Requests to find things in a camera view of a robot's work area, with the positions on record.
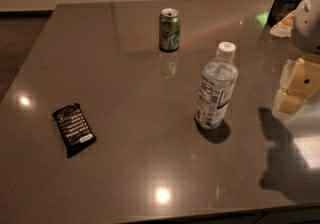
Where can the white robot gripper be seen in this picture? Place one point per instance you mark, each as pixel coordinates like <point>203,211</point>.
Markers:
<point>308,26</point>

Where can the clear blue plastic water bottle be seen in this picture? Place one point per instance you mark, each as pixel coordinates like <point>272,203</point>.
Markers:
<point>218,79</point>

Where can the green soda can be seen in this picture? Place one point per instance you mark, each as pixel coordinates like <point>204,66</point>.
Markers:
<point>169,29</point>

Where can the white snack packet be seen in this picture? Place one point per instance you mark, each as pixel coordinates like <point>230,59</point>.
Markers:
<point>283,27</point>

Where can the black bag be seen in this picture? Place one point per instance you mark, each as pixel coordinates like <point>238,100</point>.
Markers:
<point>279,9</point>

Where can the black snack bar wrapper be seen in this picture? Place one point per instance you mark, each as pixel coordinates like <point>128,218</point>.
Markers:
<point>74,129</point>

